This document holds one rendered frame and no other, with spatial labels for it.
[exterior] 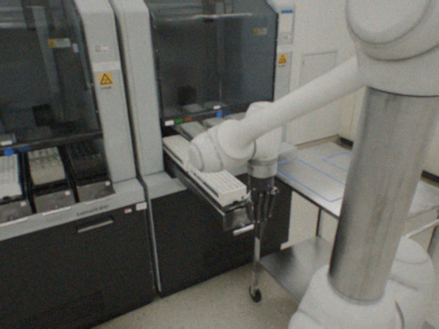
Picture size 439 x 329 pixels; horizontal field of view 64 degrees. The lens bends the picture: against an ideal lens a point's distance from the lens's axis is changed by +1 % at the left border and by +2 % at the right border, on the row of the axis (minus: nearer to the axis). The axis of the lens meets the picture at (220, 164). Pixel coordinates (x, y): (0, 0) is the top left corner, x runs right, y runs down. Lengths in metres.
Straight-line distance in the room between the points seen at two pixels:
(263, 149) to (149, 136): 0.75
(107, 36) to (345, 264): 1.15
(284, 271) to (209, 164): 1.04
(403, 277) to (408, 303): 0.05
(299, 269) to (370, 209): 1.25
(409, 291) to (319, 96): 0.44
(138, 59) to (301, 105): 0.88
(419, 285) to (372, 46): 0.56
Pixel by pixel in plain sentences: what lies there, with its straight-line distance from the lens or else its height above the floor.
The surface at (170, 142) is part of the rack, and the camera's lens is 1.65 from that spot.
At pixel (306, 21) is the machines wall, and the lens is 3.39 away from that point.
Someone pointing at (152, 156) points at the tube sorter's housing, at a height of 0.82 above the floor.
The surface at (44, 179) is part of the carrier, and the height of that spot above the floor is 0.84.
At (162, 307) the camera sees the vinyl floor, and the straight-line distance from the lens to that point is 2.02.
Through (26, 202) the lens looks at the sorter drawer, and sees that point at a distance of 1.49.
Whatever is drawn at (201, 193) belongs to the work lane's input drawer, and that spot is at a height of 0.80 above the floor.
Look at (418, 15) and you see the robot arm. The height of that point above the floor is 1.45.
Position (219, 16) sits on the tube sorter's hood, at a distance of 1.60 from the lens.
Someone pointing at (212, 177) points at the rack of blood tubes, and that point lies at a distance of 1.32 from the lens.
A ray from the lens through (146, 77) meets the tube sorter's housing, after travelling 1.51.
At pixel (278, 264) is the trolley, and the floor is 0.28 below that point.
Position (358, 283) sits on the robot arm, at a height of 1.03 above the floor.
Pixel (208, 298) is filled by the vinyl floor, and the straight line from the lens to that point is 2.03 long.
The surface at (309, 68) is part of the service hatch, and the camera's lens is 3.49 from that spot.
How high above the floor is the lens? 1.48
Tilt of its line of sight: 26 degrees down
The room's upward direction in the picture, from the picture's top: 1 degrees counter-clockwise
